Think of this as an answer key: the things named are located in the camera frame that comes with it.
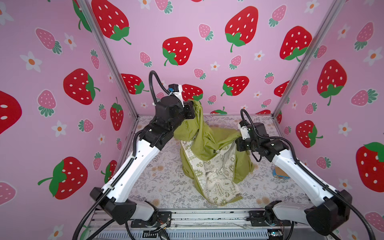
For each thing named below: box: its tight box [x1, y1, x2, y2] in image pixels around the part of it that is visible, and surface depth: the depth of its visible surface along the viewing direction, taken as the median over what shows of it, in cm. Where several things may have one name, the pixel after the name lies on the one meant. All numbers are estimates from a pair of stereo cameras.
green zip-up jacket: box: [173, 99, 254, 206], surface depth 82 cm
